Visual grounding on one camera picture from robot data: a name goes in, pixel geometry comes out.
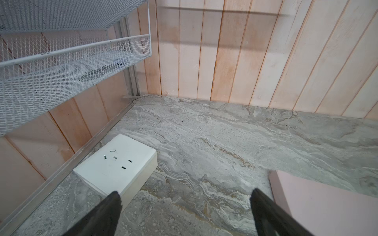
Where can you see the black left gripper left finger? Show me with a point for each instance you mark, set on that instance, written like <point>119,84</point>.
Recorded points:
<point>101,220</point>

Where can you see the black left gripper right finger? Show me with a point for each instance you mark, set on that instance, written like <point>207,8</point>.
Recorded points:
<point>271,220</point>

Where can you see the pink file folder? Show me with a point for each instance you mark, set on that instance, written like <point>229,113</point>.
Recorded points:
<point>325,210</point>

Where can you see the white power socket box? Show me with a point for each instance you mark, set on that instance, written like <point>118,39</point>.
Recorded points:
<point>122,165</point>

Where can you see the white wire mesh shelf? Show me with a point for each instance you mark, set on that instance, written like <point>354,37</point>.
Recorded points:
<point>51,51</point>

